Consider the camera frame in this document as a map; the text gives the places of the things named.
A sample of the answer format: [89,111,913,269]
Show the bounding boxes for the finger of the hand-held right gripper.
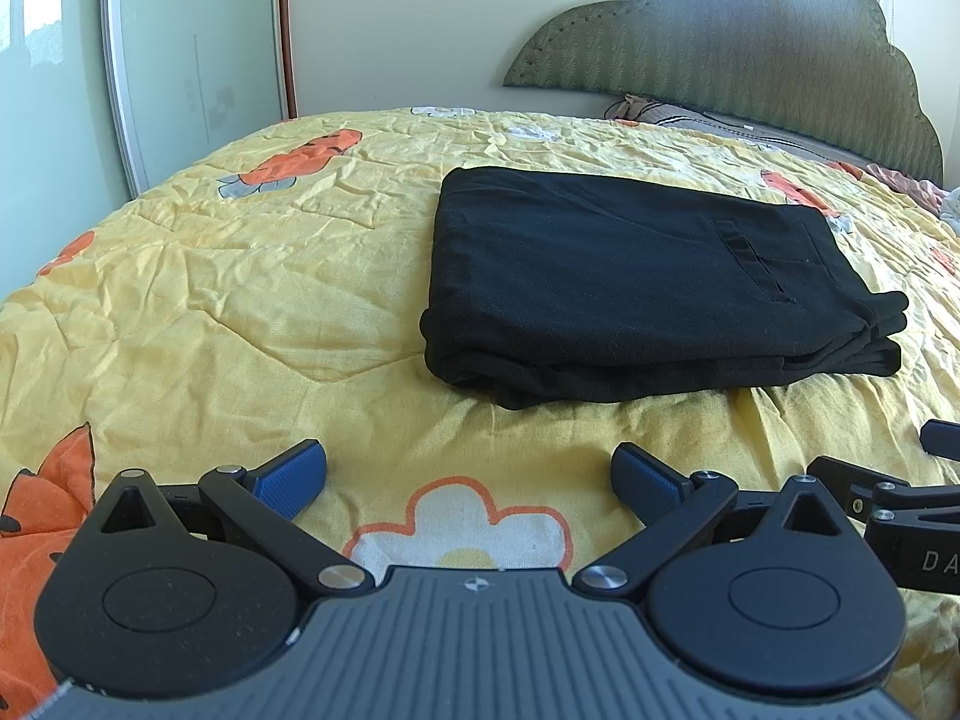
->
[805,454,913,520]
[919,420,960,460]

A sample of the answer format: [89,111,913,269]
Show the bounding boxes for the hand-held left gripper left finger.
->
[73,439,377,602]

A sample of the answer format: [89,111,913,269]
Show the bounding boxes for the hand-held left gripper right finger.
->
[572,441,854,604]

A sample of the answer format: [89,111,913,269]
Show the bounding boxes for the black pants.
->
[418,165,911,412]

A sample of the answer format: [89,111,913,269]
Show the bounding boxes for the yellow printed blanket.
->
[0,106,960,717]

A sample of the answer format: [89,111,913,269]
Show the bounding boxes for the pink crumpled cloth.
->
[861,160,960,223]

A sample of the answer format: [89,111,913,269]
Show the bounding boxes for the grey striped pillow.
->
[604,93,852,166]

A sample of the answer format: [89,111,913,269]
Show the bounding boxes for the green padded headboard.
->
[502,0,944,185]

